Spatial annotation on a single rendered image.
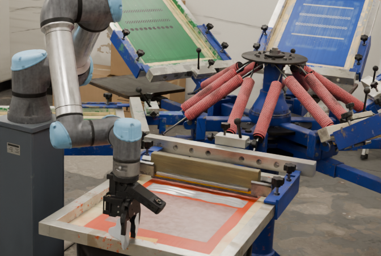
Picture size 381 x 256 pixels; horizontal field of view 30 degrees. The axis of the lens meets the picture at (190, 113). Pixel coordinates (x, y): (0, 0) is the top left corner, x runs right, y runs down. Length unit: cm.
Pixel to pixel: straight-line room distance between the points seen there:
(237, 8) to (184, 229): 469
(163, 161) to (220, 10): 433
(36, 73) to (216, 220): 77
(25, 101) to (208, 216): 72
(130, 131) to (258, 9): 485
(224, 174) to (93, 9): 77
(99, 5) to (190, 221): 73
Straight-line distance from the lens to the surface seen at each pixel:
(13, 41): 794
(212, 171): 249
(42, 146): 246
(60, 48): 203
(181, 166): 253
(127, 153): 192
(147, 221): 225
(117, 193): 199
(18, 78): 243
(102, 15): 211
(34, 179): 247
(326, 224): 481
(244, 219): 231
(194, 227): 222
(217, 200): 243
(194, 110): 313
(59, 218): 218
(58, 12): 205
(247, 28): 672
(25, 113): 244
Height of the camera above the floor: 188
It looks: 15 degrees down
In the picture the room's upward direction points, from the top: 3 degrees clockwise
